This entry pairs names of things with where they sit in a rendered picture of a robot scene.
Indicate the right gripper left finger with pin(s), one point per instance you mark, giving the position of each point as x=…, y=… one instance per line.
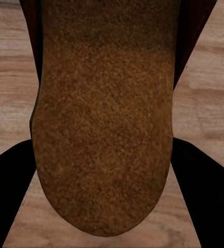
x=17, y=168

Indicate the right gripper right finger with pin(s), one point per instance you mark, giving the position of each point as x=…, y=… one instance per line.
x=201, y=180

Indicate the sandal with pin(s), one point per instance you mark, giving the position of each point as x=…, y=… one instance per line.
x=101, y=127

